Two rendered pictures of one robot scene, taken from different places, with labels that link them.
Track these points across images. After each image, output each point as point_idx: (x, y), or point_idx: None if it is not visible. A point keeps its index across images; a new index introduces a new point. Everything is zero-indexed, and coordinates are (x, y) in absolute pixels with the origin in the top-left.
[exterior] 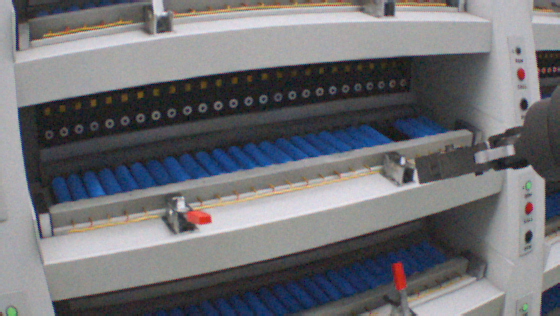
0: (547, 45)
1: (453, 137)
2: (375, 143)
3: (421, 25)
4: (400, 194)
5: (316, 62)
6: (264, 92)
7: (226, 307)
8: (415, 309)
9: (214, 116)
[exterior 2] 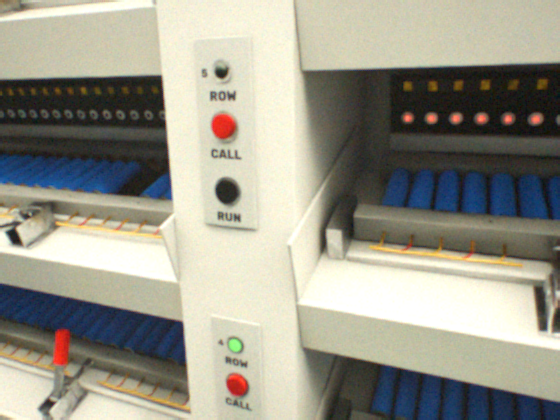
0: (384, 54)
1: (146, 209)
2: (79, 186)
3: (12, 28)
4: (3, 255)
5: (145, 79)
6: (67, 107)
7: (15, 292)
8: (103, 399)
9: (35, 123)
